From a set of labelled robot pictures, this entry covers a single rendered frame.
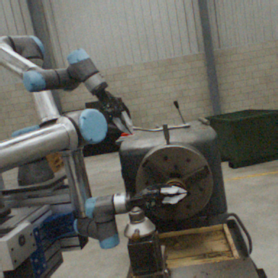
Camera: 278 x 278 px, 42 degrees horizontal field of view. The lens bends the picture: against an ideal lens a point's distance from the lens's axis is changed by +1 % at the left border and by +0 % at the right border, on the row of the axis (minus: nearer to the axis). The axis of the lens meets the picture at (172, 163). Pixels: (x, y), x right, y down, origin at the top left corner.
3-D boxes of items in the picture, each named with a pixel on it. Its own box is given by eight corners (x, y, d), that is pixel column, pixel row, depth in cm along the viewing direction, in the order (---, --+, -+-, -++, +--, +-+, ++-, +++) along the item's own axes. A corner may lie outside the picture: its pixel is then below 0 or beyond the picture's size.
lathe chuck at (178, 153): (144, 218, 158) (132, 148, 152) (215, 208, 157) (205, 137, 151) (142, 225, 150) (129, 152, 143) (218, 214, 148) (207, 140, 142)
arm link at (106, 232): (107, 238, 142) (101, 211, 139) (125, 243, 134) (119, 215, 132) (90, 246, 136) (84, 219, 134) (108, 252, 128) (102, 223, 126)
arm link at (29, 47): (40, 157, 162) (-2, 43, 163) (70, 150, 173) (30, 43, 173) (51, 150, 154) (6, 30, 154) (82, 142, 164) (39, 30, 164)
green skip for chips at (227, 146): (210, 159, 709) (204, 116, 692) (254, 150, 726) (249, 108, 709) (237, 172, 580) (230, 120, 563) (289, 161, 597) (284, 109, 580)
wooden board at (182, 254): (138, 245, 145) (136, 236, 144) (227, 232, 143) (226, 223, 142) (129, 286, 115) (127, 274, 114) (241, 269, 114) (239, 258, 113)
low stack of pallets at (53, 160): (35, 168, 971) (32, 152, 962) (67, 162, 973) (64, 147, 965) (19, 179, 848) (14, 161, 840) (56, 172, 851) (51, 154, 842)
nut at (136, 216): (130, 218, 91) (128, 205, 90) (145, 216, 91) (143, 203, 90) (128, 224, 87) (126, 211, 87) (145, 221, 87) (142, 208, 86)
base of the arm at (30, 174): (11, 187, 151) (5, 164, 149) (30, 178, 166) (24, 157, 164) (45, 182, 149) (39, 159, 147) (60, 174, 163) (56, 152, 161)
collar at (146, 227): (126, 228, 94) (124, 217, 93) (156, 223, 93) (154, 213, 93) (121, 240, 86) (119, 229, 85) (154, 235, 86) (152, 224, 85)
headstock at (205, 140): (139, 192, 224) (127, 130, 217) (215, 180, 223) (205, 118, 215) (127, 228, 166) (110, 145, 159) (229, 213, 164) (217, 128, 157)
